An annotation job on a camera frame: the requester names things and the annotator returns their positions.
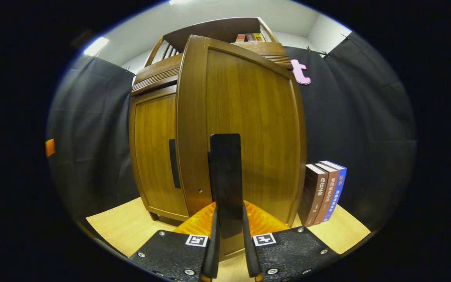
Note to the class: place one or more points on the large ceiling light panel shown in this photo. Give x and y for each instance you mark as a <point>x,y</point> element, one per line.
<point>180,2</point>

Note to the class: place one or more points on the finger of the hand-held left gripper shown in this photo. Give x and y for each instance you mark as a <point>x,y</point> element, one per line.
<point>50,147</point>

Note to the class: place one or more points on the black backdrop cloth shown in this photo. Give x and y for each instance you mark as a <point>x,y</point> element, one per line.
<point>366,129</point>

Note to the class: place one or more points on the wooden double-door shoe cabinet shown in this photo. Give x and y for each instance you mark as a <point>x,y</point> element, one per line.
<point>217,29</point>

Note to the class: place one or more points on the red-brown small book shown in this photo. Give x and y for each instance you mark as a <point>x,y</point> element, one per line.
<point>240,38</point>

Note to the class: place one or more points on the dark brown thick book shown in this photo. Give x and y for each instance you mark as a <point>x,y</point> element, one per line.
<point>313,196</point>

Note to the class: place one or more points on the wooden shoe cabinet door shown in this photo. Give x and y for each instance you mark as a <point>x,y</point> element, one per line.
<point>257,129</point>
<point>151,149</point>

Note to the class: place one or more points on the blue thick book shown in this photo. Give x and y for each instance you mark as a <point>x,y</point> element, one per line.
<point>339,188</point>

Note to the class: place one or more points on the red-brown thick book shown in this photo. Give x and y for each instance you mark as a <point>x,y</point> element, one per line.
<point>329,192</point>

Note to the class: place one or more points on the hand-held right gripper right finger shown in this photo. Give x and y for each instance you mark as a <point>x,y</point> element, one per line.
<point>249,254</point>

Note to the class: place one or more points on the yellow small book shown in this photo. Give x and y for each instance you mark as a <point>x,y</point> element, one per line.
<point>259,37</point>

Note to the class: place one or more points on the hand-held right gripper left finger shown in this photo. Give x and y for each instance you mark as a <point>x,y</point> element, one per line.
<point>212,250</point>

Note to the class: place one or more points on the small ceiling light panel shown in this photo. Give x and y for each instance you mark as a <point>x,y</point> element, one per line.
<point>95,46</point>

